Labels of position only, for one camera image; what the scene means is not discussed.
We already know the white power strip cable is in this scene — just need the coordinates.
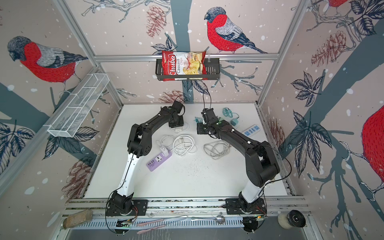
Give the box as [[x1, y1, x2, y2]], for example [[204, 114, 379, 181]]
[[170, 134, 198, 157]]

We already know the small white plug adapter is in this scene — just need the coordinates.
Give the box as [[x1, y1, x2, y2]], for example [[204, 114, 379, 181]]
[[156, 135, 175, 157]]

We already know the purple power strip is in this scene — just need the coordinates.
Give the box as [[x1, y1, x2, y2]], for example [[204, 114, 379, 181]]
[[146, 151, 172, 172]]

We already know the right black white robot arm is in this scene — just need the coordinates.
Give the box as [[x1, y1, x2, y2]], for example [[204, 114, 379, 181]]
[[197, 108, 280, 214]]

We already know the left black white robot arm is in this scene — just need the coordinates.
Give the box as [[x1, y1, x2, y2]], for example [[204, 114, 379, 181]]
[[106, 101, 185, 217]]

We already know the white blue power strip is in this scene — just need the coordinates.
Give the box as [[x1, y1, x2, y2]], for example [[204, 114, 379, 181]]
[[242, 125, 261, 138]]

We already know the red Chuba cassava chips bag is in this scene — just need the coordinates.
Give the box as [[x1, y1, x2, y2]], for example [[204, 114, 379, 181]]
[[162, 51, 207, 81]]

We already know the pink chopsticks pair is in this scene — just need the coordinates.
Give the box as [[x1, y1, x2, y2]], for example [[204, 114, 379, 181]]
[[137, 215, 188, 235]]

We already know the metal spoon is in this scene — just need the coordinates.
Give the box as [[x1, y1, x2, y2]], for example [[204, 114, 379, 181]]
[[191, 215, 225, 225]]

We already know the black white tape roll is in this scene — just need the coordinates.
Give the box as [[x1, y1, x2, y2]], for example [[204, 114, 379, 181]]
[[278, 210, 307, 230]]

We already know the grey white coiled cable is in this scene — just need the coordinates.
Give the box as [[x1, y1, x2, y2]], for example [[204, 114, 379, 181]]
[[203, 140, 232, 160]]

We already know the black wall basket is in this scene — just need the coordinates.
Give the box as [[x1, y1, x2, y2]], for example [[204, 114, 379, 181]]
[[155, 58, 221, 81]]

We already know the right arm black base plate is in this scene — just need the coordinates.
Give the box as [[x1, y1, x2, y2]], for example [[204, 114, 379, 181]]
[[222, 198, 267, 215]]

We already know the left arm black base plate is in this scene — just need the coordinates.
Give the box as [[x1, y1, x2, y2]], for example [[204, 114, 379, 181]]
[[106, 199, 149, 217]]

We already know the white wire mesh basket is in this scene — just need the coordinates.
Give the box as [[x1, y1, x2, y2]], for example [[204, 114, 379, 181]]
[[48, 73, 110, 138]]

